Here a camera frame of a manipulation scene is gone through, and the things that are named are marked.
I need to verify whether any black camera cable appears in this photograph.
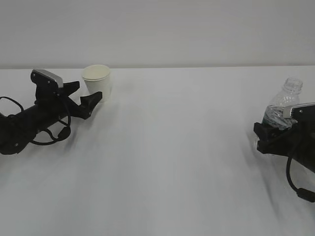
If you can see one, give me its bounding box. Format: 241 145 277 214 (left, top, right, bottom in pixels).
0 96 72 146
286 137 315 203

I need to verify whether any clear green-label water bottle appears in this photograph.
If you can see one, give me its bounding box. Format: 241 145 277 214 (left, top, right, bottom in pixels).
255 77 304 148

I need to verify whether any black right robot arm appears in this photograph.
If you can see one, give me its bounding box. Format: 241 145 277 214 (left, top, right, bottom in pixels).
253 118 315 172

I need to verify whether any black left camera cable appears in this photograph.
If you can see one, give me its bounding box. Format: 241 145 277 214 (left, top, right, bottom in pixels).
0 96 72 146

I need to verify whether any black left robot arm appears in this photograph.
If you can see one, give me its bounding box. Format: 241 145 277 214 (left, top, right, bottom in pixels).
0 81 102 155

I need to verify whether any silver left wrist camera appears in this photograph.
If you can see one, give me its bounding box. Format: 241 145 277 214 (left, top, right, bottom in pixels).
31 69 63 89

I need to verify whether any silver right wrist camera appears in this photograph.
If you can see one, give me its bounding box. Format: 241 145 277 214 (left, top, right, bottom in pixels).
283 102 315 122

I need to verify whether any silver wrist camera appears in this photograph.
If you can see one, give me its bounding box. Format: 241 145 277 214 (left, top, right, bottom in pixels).
31 69 63 89
283 102 315 122

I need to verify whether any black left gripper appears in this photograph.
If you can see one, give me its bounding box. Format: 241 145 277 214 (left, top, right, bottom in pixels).
35 81 102 119

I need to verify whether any black right camera cable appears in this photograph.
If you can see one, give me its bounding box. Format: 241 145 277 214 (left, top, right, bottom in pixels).
286 137 315 203

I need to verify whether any white paper cup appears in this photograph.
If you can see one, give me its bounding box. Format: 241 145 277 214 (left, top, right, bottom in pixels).
82 64 112 102

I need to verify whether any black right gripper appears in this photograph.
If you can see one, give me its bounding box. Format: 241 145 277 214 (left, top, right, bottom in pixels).
253 121 315 157

